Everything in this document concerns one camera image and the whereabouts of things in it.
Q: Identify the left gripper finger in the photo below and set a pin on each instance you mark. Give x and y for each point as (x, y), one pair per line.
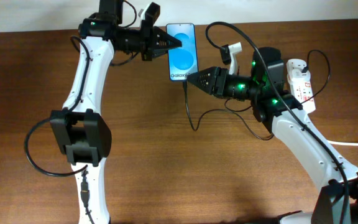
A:
(160, 51)
(163, 41)

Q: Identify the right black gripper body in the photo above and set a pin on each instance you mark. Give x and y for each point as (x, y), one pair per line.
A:
(224, 76)

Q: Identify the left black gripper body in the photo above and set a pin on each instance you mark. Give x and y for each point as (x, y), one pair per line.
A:
(145, 33)

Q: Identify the blue Samsung Galaxy smartphone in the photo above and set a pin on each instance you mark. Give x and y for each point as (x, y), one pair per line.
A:
(182, 61)

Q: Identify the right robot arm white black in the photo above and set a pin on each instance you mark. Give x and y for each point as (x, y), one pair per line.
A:
(283, 115)

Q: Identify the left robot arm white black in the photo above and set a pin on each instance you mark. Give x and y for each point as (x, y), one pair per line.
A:
(82, 134)

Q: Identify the white charger adapter plug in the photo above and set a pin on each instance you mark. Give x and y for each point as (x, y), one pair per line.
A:
(297, 76)

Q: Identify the white power strip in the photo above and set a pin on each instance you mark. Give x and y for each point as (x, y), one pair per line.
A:
(301, 91)

